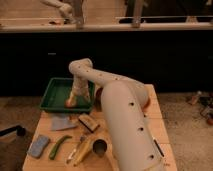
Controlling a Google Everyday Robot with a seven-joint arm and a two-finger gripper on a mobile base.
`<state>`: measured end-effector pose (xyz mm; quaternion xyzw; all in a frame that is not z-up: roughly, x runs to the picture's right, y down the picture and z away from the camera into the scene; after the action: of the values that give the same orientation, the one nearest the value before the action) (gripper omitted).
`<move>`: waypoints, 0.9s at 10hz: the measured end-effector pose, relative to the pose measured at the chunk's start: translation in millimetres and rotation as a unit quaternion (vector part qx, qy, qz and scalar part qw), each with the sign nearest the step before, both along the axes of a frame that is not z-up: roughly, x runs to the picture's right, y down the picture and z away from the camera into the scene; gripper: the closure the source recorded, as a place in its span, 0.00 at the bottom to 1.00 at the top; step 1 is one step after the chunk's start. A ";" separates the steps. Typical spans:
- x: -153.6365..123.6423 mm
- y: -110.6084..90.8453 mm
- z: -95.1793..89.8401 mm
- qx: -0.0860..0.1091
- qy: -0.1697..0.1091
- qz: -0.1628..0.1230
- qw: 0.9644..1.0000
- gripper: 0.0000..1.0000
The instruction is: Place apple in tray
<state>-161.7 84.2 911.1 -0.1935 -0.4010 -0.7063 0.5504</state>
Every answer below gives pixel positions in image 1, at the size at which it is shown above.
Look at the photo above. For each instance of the metal cup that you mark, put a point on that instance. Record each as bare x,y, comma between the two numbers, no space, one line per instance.
100,147

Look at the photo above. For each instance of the small knife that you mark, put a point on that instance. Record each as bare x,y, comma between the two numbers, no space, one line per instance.
71,155

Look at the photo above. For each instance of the grey cloth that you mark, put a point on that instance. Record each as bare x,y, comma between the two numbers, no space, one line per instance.
61,122

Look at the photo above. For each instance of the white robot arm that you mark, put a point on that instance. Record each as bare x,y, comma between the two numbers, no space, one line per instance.
122,102

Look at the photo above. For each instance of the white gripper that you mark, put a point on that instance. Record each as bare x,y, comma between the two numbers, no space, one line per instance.
80,87

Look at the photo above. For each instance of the wooden railing shelf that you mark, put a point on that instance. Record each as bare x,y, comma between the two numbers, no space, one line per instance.
108,28

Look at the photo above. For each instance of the green plastic tray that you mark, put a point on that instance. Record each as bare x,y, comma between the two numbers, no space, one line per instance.
58,91

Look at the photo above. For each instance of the green cucumber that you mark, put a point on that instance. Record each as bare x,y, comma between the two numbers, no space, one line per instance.
55,148

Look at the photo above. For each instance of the blue sponge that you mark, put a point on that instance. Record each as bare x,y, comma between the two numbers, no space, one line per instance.
37,147

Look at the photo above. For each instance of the black wooden brush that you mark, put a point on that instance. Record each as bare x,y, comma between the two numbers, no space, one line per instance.
88,122

